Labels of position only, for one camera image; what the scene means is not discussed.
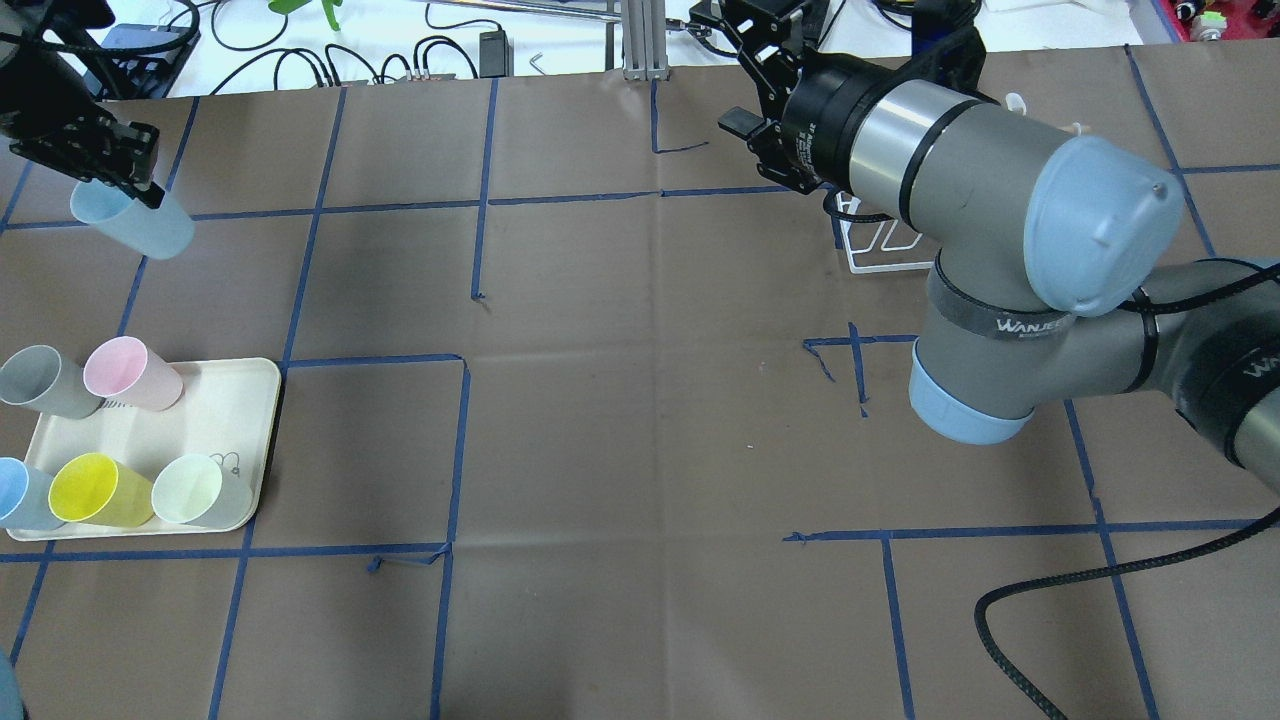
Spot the black braided cable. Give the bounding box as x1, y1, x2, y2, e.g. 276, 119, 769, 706
975, 505, 1280, 720

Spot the grey cup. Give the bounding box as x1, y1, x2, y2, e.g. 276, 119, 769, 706
1, 345, 104, 419

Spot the yellow cup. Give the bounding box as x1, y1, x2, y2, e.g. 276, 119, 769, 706
47, 454, 154, 528

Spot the pale green cup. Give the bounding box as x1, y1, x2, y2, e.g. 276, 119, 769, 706
151, 452, 253, 530

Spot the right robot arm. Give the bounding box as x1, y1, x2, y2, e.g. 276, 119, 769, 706
690, 1, 1279, 486

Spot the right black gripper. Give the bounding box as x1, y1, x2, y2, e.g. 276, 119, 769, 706
690, 1, 829, 191

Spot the cream plastic tray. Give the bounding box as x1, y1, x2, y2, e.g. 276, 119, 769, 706
22, 357, 282, 533

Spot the aluminium frame post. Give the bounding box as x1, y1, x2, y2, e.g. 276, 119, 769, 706
620, 0, 669, 81

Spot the pink cup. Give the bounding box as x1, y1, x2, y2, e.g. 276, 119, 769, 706
83, 336, 186, 413

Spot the light blue cup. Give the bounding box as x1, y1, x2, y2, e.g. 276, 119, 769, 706
1, 457, 65, 530
70, 181, 195, 260

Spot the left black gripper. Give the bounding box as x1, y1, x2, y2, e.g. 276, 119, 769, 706
10, 108, 165, 209

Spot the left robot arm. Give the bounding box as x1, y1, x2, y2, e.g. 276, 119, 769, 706
1, 1, 165, 209

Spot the white wire cup rack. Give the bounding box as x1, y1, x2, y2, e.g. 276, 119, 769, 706
826, 92, 1085, 274

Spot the black power adapter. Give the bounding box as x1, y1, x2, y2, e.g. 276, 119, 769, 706
477, 29, 515, 78

